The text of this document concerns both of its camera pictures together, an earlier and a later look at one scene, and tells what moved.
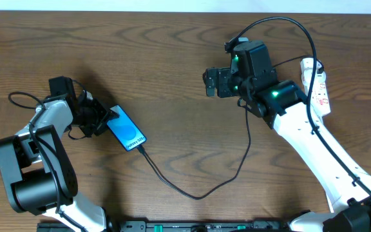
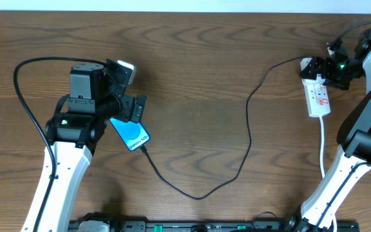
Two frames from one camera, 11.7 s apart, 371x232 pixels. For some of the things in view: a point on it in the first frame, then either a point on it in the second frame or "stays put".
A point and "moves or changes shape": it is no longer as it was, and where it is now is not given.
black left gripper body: x=100 y=116 -> x=129 y=107
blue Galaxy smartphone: x=125 y=131 moves or changes shape
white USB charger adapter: x=319 y=78 stays put
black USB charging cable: x=243 y=167 stays put
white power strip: x=318 y=95 stays put
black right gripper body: x=216 y=82 -> x=316 y=69
